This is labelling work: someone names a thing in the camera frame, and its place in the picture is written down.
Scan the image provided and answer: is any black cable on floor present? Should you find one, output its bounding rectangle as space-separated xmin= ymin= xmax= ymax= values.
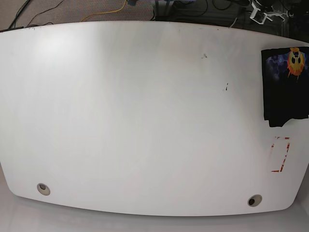
xmin=25 ymin=0 xmax=66 ymax=27

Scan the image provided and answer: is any left table cable grommet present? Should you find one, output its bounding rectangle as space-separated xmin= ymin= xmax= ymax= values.
xmin=37 ymin=183 xmax=50 ymax=196

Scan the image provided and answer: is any table cable grommet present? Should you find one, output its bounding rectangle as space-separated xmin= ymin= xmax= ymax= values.
xmin=248 ymin=194 xmax=263 ymax=207
xmin=37 ymin=183 xmax=50 ymax=196

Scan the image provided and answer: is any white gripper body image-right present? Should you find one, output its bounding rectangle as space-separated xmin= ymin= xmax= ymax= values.
xmin=250 ymin=0 xmax=286 ymax=25

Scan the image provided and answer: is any yellow cable on floor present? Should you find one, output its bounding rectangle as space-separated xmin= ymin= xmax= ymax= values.
xmin=81 ymin=0 xmax=128 ymax=23

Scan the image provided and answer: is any black t-shirt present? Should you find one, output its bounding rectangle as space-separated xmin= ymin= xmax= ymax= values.
xmin=261 ymin=46 xmax=309 ymax=128

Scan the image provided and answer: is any right table cable grommet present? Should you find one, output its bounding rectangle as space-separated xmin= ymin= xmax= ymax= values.
xmin=248 ymin=194 xmax=263 ymax=207

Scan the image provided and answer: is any red tape rectangle marking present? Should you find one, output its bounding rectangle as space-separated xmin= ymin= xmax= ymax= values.
xmin=269 ymin=137 xmax=290 ymax=173

